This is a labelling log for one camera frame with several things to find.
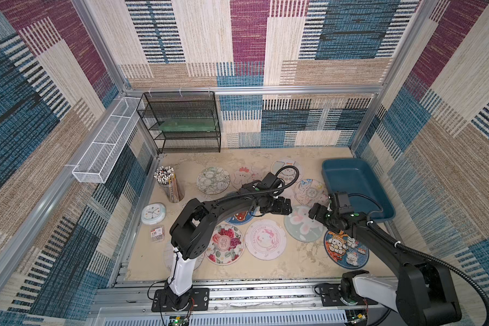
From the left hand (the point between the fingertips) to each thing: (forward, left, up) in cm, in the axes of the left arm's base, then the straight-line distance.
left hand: (286, 210), depth 87 cm
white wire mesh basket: (+4, +68, +26) cm, 73 cm away
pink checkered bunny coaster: (+27, +16, -8) cm, 32 cm away
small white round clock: (+3, +59, -6) cm, 59 cm away
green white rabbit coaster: (-4, -7, -9) cm, 12 cm away
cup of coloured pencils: (+10, +50, +10) cm, 52 cm away
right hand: (-2, -14, -4) cm, 15 cm away
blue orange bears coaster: (-14, -24, -9) cm, 29 cm away
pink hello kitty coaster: (-9, +9, -9) cm, 15 cm away
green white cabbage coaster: (+23, +34, -8) cm, 42 cm away
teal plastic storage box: (0, -29, +12) cm, 31 cm away
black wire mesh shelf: (+43, +48, +15) cm, 66 cm away
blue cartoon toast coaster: (+1, +19, -8) cm, 21 cm away
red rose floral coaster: (-11, +25, -9) cm, 29 cm away
